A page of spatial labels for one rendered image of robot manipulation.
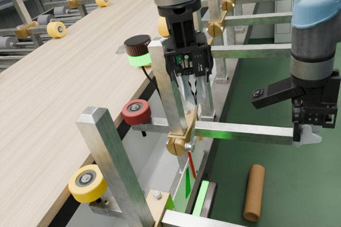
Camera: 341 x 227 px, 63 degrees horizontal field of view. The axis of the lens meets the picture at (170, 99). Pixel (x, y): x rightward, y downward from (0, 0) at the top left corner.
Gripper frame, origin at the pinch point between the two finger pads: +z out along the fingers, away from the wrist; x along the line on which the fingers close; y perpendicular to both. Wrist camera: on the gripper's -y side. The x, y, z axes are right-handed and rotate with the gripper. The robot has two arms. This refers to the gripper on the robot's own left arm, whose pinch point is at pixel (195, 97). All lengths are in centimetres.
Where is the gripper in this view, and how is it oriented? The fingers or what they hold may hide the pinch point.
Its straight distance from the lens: 57.2
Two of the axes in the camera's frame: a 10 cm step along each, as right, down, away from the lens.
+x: 9.8, -1.6, -1.0
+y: 0.1, 5.5, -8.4
